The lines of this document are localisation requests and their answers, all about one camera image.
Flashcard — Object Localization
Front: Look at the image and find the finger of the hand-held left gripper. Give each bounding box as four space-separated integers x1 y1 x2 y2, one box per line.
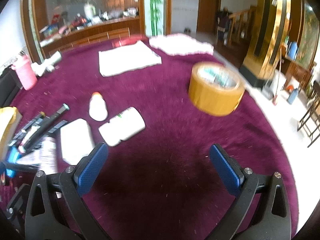
0 163 38 172
5 184 32 233

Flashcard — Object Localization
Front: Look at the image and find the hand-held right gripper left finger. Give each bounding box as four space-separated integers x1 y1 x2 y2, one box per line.
24 142 112 240

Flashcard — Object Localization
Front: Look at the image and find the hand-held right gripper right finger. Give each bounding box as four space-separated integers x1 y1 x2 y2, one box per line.
205 144 292 240

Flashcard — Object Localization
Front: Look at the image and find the white rectangular packet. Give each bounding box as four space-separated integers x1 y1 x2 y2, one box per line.
60 118 96 166

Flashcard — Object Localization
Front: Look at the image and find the yellow-lined white box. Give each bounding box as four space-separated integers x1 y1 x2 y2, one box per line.
0 107 22 155

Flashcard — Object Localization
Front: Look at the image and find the white glue bottle orange cap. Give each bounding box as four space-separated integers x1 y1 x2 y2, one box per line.
89 92 108 120

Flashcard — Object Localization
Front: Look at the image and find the white bottle lying down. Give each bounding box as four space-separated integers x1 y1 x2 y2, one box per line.
98 107 146 147

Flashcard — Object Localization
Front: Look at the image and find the brown packing tape roll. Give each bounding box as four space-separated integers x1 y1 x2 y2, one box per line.
188 62 246 117

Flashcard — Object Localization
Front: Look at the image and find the black sofa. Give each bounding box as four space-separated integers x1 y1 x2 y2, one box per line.
0 66 23 108

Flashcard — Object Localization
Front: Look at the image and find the burgundy velvet tablecloth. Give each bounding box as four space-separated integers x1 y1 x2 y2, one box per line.
0 39 299 240

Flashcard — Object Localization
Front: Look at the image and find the pink knitted cup holder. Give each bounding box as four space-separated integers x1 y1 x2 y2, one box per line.
12 54 38 91

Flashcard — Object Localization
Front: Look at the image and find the dark folding chair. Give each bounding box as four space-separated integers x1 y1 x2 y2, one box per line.
297 81 320 148

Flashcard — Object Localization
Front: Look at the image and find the blue bottle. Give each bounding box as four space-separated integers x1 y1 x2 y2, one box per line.
287 87 299 105

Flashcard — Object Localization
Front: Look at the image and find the wooden sideboard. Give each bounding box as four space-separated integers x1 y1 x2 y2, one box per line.
282 55 313 90

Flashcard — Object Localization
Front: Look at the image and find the red packet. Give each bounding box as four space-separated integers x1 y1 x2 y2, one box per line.
112 38 140 48

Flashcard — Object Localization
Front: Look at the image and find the pink knitted mat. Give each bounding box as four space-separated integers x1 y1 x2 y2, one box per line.
149 33 215 57

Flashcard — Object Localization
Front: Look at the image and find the blue jug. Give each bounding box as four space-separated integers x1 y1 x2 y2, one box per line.
287 41 298 60

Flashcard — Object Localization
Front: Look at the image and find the wooden cabinet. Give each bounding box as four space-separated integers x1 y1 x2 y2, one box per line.
37 17 140 53

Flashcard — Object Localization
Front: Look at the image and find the gold pillar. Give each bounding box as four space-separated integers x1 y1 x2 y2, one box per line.
244 0 292 88

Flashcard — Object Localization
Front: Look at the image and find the wooden stair railing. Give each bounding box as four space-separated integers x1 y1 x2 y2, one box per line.
229 6 258 47

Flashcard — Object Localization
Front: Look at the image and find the wooden door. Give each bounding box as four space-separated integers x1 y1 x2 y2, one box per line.
197 0 222 33

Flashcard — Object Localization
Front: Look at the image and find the landscape wall painting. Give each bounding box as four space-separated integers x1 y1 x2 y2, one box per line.
296 0 320 68

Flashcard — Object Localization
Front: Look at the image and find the bamboo wall painting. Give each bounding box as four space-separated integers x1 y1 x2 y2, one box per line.
146 0 163 37

